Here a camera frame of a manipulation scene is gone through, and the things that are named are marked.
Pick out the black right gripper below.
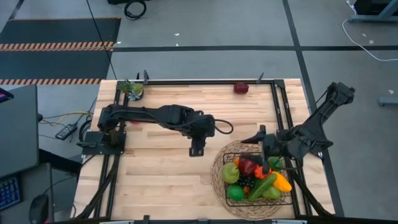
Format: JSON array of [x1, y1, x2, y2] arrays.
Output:
[[240, 124, 289, 175]]

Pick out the bumpy orange pumpkin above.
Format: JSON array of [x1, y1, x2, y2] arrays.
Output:
[[253, 164, 273, 180]]

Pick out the large dark red fruit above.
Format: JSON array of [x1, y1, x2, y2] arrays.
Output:
[[238, 157, 258, 177]]

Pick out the green cucumber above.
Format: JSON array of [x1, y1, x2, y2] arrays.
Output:
[[247, 173, 278, 203]]

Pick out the small dark red fruit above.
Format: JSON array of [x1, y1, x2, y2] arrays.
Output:
[[233, 82, 250, 95]]

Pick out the dark blue grape bunch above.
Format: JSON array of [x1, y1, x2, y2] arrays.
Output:
[[238, 174, 256, 189]]

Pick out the round woven placemat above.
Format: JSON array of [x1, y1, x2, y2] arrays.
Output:
[[210, 139, 295, 222]]

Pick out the potted succulent plant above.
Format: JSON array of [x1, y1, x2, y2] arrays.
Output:
[[116, 78, 146, 102]]

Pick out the black power adapter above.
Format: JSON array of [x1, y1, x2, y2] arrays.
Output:
[[55, 123, 78, 141]]

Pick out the grey furniture foot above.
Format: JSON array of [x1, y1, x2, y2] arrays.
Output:
[[378, 96, 398, 107]]

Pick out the dark grey desk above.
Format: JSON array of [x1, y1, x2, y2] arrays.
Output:
[[0, 162, 54, 224]]

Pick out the black computer mouse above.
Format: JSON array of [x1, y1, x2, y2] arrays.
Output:
[[29, 194, 50, 224]]

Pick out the black cabinet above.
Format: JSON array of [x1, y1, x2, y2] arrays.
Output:
[[354, 0, 398, 16]]

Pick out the grey computer monitor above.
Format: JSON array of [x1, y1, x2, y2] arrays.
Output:
[[0, 84, 40, 179]]

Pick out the black hazard-striped floor mat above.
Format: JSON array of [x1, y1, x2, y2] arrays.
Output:
[[0, 17, 122, 85]]

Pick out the backlit keyboard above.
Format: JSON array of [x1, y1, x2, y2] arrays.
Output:
[[0, 175, 22, 212]]

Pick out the small lit screen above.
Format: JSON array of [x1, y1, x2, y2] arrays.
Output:
[[0, 88, 15, 104]]

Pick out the black wire basket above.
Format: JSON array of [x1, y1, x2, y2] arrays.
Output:
[[222, 151, 294, 208]]

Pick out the yellow cable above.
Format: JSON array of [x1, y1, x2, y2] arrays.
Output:
[[42, 111, 94, 125]]

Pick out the thin black cable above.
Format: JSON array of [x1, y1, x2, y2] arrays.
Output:
[[85, 0, 118, 80]]

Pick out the white floor cable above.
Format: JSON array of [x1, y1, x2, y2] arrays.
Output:
[[341, 0, 398, 62]]

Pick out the coiled black cable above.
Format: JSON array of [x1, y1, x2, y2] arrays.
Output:
[[123, 0, 147, 21]]

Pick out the grey desk leg frame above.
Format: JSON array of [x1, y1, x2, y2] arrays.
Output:
[[348, 0, 398, 24]]

